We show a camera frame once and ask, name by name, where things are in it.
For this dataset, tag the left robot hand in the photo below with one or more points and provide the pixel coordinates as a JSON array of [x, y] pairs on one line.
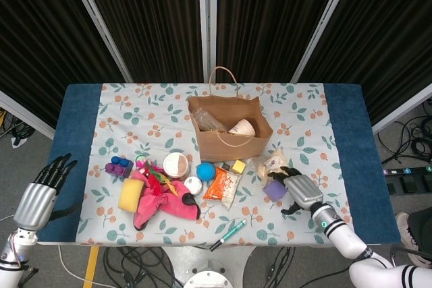
[[33, 202]]

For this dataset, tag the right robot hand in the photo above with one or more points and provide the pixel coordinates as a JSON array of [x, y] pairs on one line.
[[303, 192]]

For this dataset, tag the purple foam cube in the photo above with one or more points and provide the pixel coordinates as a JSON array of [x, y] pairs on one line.
[[275, 191]]

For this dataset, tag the green marker pen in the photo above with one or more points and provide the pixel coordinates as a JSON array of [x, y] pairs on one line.
[[229, 234]]

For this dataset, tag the white paper cup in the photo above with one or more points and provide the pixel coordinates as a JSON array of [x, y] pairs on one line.
[[241, 127]]

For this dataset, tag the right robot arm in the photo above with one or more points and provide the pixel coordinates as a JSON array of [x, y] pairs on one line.
[[344, 237]]

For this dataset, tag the grey round robot base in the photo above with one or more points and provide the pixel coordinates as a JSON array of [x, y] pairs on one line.
[[209, 281]]

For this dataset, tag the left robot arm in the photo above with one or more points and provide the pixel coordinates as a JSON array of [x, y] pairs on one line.
[[13, 249]]

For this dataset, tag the clear bag of white snacks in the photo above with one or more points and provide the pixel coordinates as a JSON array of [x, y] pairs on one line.
[[270, 163]]

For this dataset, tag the orange snack packet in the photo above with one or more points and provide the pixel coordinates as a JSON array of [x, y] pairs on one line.
[[221, 190]]

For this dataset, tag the brown paper bag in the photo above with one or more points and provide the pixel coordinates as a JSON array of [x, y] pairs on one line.
[[233, 148]]

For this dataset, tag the yellow foam cube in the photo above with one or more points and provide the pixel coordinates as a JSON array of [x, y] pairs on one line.
[[238, 166]]

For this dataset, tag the small dark brown block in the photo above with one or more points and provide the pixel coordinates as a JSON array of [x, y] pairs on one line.
[[225, 166]]

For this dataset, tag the purple toy brick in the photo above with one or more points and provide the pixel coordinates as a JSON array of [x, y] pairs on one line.
[[114, 170]]

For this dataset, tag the yellow sponge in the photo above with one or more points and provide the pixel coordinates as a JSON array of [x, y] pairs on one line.
[[130, 195]]

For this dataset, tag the blue table cover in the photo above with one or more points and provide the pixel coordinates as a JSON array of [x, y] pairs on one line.
[[77, 116]]

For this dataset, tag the blue toy brick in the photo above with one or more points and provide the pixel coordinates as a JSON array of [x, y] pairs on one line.
[[126, 166]]

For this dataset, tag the blue ball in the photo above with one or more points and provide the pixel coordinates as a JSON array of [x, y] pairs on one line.
[[206, 171]]

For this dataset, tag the black power strip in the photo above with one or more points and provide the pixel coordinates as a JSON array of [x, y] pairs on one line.
[[405, 170]]

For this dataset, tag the small clear pin container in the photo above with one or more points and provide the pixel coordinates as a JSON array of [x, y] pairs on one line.
[[194, 185]]

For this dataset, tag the white black sneaker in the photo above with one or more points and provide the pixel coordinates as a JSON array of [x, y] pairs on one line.
[[406, 234]]

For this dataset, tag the small pink green toy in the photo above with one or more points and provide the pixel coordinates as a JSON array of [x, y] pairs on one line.
[[140, 165]]

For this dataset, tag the person leg dark trousers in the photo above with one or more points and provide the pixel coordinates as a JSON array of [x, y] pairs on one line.
[[423, 224]]

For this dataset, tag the colourful feather shuttlecock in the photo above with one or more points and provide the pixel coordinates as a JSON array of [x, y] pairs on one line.
[[157, 180]]

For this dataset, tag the pink cloth with black edge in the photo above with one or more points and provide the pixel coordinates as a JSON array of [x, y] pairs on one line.
[[175, 203]]

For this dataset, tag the round white container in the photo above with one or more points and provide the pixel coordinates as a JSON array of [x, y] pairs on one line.
[[176, 166]]

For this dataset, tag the floral tablecloth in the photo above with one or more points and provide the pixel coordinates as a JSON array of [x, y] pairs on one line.
[[152, 116]]

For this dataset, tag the black partition panel white frame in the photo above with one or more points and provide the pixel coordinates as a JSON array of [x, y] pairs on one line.
[[40, 31], [148, 25], [388, 31], [270, 25]]

